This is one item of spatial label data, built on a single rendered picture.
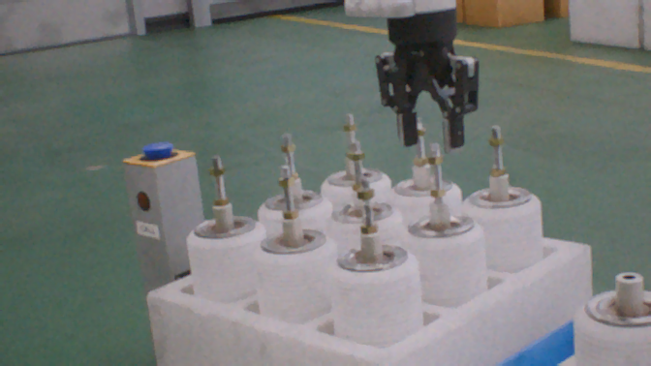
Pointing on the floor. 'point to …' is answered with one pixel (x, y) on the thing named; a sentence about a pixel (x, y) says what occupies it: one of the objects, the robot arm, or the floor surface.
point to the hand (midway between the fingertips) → (430, 137)
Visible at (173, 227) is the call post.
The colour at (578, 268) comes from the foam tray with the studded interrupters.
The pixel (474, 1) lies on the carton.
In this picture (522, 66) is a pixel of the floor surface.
